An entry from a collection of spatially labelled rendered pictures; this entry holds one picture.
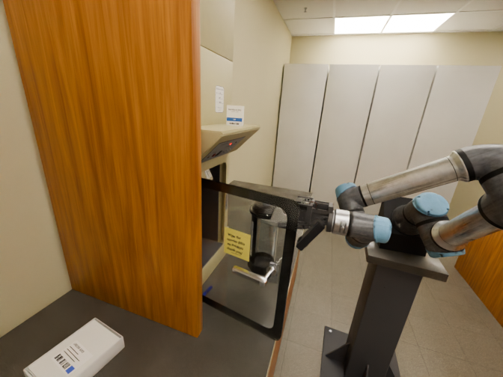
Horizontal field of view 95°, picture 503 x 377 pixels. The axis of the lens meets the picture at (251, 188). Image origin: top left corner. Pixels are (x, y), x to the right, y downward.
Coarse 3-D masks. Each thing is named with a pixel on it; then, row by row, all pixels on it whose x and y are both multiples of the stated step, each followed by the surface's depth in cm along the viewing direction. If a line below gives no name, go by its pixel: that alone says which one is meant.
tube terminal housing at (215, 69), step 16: (208, 64) 64; (224, 64) 73; (208, 80) 66; (224, 80) 75; (208, 96) 67; (224, 96) 77; (208, 112) 69; (224, 112) 78; (224, 160) 85; (224, 176) 93
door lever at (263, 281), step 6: (234, 270) 54; (240, 270) 54; (246, 270) 54; (270, 270) 55; (240, 276) 54; (246, 276) 53; (252, 276) 52; (258, 276) 52; (264, 276) 53; (270, 276) 54; (258, 282) 51; (264, 282) 51
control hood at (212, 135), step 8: (208, 128) 59; (216, 128) 60; (224, 128) 62; (232, 128) 64; (240, 128) 65; (248, 128) 70; (256, 128) 78; (208, 136) 55; (216, 136) 54; (224, 136) 55; (232, 136) 62; (240, 136) 70; (248, 136) 79; (208, 144) 55; (216, 144) 57; (240, 144) 83; (208, 152) 58; (208, 160) 67
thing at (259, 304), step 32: (224, 192) 56; (256, 192) 52; (224, 224) 59; (256, 224) 54; (288, 224) 50; (224, 256) 62; (256, 256) 56; (288, 256) 52; (224, 288) 65; (256, 288) 59; (256, 320) 62
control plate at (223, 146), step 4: (232, 140) 66; (236, 140) 69; (240, 140) 75; (220, 144) 60; (224, 144) 63; (228, 144) 67; (232, 144) 72; (236, 144) 76; (216, 148) 61; (220, 148) 64; (224, 148) 68; (228, 148) 73; (232, 148) 77; (212, 152) 61; (216, 152) 65; (216, 156) 71; (204, 160) 63
